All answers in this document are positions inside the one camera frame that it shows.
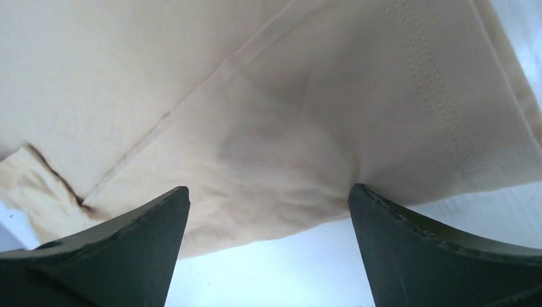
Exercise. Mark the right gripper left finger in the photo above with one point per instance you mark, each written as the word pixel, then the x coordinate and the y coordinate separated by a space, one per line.
pixel 126 261

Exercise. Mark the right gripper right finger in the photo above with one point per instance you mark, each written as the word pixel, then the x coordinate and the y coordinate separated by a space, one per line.
pixel 414 260

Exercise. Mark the beige t shirt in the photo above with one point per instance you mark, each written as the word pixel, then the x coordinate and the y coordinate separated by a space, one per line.
pixel 268 111

